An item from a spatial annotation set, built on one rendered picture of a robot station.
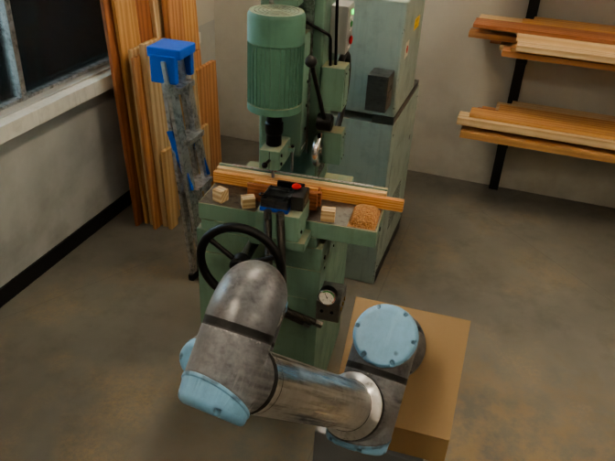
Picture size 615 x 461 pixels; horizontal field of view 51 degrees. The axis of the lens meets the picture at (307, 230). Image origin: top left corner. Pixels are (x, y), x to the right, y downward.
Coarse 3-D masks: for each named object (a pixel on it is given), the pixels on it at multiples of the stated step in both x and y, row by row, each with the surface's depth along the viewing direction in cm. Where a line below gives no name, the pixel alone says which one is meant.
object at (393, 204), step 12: (216, 180) 225; (228, 180) 223; (240, 180) 222; (252, 180) 221; (324, 192) 216; (336, 192) 215; (348, 192) 215; (360, 192) 215; (372, 204) 214; (384, 204) 213; (396, 204) 212
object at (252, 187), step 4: (248, 184) 212; (252, 184) 212; (256, 184) 212; (260, 184) 212; (248, 188) 213; (252, 188) 213; (256, 188) 212; (260, 188) 212; (264, 188) 211; (248, 192) 214; (252, 192) 213; (256, 192) 213; (312, 192) 209; (256, 196) 214; (260, 196) 213; (312, 196) 208; (316, 196) 208; (256, 200) 214; (260, 200) 214; (312, 200) 209; (316, 200) 209; (312, 204) 210; (316, 204) 210; (312, 208) 211; (316, 208) 210
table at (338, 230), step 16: (208, 192) 218; (240, 192) 219; (208, 208) 212; (224, 208) 211; (240, 208) 210; (256, 208) 211; (320, 208) 213; (336, 208) 213; (352, 208) 214; (320, 224) 205; (336, 224) 204; (256, 240) 202; (304, 240) 201; (336, 240) 206; (352, 240) 205; (368, 240) 203
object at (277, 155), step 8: (264, 144) 214; (288, 144) 219; (264, 152) 210; (272, 152) 209; (280, 152) 210; (288, 152) 221; (264, 160) 211; (272, 160) 211; (280, 160) 211; (264, 168) 213; (272, 168) 212; (280, 168) 213
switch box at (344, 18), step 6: (342, 0) 220; (342, 6) 212; (348, 6) 212; (342, 12) 213; (348, 12) 213; (330, 18) 215; (342, 18) 214; (348, 18) 214; (330, 24) 216; (342, 24) 215; (348, 24) 215; (330, 30) 217; (342, 30) 216; (348, 30) 217; (342, 36) 217; (348, 36) 218; (342, 42) 218; (348, 42) 220; (342, 48) 219; (348, 48) 223
